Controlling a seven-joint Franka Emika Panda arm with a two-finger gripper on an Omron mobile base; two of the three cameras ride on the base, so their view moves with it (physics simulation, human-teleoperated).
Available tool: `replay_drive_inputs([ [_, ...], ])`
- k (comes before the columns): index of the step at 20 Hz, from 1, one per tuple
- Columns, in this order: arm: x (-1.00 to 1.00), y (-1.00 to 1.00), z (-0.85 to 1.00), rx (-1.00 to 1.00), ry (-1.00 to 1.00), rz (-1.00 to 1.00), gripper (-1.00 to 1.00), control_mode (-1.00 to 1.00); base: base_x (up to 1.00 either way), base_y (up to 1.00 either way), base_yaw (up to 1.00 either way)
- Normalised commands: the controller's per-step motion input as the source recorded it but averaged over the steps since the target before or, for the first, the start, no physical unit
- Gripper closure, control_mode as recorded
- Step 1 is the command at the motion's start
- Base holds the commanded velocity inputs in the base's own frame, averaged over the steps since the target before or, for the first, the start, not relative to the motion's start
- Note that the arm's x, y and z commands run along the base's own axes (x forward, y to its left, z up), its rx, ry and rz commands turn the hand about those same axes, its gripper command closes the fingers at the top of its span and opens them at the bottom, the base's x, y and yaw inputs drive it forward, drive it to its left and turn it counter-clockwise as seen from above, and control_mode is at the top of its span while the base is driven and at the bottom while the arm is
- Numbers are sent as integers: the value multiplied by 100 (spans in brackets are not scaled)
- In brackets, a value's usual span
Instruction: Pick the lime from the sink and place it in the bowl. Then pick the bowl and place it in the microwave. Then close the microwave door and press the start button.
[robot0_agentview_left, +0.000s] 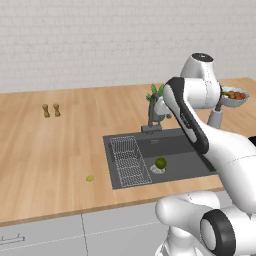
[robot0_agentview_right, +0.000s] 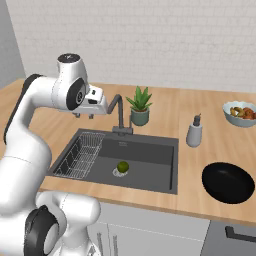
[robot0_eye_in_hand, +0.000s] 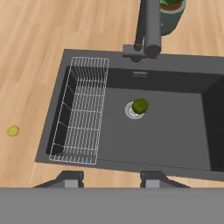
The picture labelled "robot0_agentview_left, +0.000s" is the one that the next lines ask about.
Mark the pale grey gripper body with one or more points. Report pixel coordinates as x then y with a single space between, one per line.
215 119

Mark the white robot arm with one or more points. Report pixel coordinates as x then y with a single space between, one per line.
233 156

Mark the pale bowl of fruit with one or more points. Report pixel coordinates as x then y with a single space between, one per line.
235 97

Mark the dark grey sink basin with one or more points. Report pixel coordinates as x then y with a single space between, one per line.
186 150

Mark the green lime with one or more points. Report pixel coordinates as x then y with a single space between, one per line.
161 163

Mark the round metal sink drain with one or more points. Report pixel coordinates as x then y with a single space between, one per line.
155 170

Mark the grey cupboard door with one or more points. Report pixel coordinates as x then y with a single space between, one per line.
50 249
126 243

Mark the green plant in white pot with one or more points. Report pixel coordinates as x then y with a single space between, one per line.
163 107

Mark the dark grey tap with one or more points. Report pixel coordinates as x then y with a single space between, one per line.
152 113

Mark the small yellow-green lump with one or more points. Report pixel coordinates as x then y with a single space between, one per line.
90 178

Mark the plain grey drawer front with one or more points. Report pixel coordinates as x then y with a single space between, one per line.
116 220

